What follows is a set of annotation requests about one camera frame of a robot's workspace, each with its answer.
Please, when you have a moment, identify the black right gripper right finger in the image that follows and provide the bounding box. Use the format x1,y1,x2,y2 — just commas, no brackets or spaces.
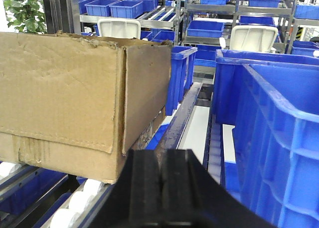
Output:
161,150,272,228

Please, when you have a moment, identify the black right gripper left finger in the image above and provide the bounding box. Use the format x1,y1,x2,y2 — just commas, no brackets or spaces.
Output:
89,150,160,228

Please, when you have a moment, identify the plain brown cardboard box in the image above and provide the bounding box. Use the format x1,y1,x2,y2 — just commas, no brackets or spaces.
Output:
0,32,172,183

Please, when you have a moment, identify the blue bin on far shelf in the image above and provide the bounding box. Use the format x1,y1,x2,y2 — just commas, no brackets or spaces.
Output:
110,0,144,19

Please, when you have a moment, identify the white conveyor roller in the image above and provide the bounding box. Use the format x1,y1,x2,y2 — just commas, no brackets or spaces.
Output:
50,179,104,228

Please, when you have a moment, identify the large blue crate right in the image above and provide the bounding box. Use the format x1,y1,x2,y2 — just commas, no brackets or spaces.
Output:
213,50,319,228

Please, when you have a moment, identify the blue bin behind box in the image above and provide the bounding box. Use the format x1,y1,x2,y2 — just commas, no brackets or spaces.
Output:
165,46,197,116

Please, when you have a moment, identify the white chair back right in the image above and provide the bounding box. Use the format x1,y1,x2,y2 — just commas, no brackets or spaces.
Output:
229,25,278,53

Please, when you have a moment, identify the green leafy plant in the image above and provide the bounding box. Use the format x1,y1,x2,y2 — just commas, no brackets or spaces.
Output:
2,0,47,34

